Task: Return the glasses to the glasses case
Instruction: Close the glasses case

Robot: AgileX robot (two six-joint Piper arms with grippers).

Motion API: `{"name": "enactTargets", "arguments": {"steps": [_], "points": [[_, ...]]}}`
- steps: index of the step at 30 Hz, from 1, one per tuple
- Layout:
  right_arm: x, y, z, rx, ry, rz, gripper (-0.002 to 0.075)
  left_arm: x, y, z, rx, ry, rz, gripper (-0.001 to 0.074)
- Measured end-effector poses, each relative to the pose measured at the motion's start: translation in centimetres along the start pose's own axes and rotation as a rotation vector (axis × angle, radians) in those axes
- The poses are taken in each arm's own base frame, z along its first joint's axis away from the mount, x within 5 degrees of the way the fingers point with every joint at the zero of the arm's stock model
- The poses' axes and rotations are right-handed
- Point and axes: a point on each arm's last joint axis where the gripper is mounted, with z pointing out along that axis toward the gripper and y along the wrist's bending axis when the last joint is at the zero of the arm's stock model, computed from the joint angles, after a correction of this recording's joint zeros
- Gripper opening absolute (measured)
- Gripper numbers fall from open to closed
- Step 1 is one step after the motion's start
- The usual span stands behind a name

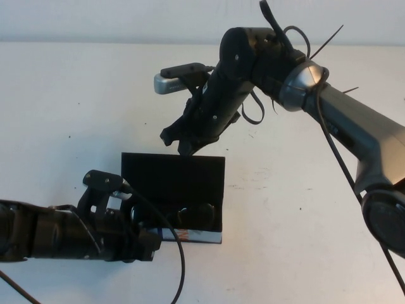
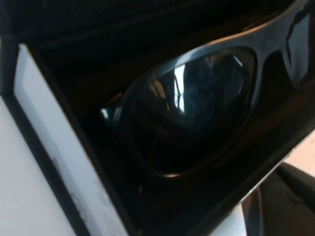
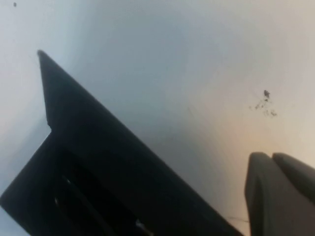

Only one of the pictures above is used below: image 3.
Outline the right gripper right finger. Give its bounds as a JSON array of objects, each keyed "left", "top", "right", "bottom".
[{"left": 272, "top": 152, "right": 315, "bottom": 198}]

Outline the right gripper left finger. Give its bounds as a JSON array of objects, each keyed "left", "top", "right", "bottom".
[{"left": 244, "top": 151, "right": 315, "bottom": 236}]

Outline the black glasses case printed front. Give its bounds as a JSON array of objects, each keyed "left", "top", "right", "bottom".
[{"left": 0, "top": 49, "right": 245, "bottom": 236}]

